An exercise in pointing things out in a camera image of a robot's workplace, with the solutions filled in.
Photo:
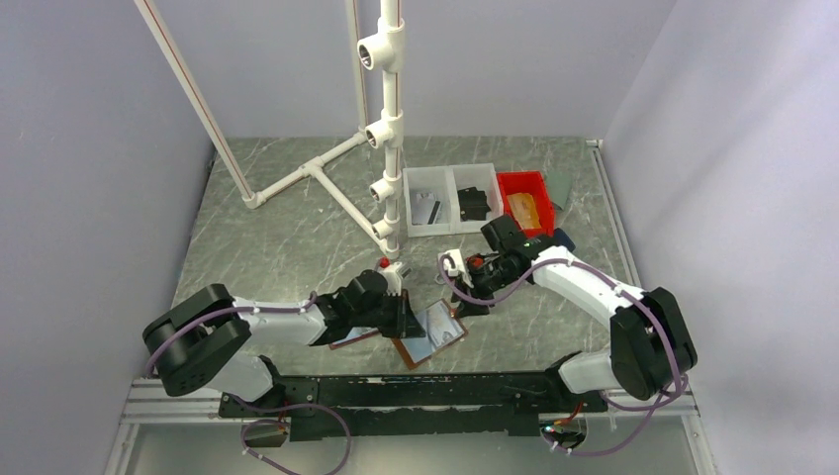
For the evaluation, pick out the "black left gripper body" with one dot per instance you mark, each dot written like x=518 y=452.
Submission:
x=386 y=316

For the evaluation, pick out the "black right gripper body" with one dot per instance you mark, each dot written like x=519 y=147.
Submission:
x=490 y=277

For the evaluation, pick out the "brown leather card holder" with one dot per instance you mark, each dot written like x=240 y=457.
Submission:
x=442 y=330

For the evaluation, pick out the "grey striped credit card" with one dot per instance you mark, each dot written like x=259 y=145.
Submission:
x=433 y=213

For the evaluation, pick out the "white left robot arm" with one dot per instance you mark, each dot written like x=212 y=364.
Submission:
x=209 y=340

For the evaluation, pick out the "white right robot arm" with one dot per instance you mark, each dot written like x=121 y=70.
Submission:
x=650 y=350

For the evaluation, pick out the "orange credit card in bin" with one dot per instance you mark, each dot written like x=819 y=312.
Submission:
x=524 y=211

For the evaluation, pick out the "blue leather card holder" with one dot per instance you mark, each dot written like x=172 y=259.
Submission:
x=562 y=239

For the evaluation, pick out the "black parts in bin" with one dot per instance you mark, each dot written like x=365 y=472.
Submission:
x=473 y=204

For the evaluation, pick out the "white two-compartment bin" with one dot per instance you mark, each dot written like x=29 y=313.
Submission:
x=445 y=181

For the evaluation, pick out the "silver items in bin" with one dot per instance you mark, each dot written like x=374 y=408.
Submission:
x=421 y=200

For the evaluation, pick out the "red plastic bin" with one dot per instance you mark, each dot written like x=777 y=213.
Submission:
x=531 y=182

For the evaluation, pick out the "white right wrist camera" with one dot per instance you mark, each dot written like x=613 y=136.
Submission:
x=452 y=264

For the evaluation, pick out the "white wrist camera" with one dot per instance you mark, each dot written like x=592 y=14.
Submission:
x=452 y=264
x=395 y=272

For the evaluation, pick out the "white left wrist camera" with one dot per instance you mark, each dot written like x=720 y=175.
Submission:
x=395 y=272

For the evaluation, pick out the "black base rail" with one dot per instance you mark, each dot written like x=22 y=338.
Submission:
x=517 y=403

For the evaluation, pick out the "white PVC pipe frame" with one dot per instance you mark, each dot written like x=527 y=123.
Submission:
x=384 y=51

